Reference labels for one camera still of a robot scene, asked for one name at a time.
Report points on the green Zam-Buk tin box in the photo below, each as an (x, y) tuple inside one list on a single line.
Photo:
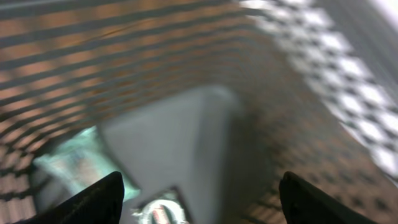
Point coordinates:
[(165, 207)]

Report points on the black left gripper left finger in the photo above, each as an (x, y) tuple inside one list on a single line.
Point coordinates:
[(48, 201)]

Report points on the mint green wipes pack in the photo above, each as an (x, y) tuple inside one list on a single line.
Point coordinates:
[(81, 161)]

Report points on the grey plastic mesh basket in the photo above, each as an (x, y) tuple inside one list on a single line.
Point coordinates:
[(216, 98)]

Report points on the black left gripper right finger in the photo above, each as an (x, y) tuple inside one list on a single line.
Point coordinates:
[(303, 203)]

